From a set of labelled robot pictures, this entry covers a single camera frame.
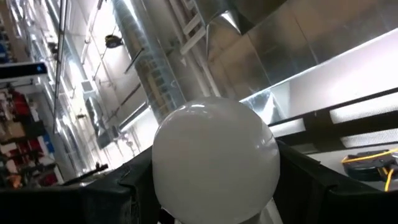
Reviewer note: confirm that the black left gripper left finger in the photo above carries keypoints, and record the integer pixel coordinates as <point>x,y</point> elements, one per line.
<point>77,205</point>

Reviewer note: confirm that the white lightbulb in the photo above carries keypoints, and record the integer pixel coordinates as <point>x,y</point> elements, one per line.
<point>214,161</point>

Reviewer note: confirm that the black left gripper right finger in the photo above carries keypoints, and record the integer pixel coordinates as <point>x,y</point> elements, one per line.
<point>326,205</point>

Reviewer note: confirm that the black aluminium rig frame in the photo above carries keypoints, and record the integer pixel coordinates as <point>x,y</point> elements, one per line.
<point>317,123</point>

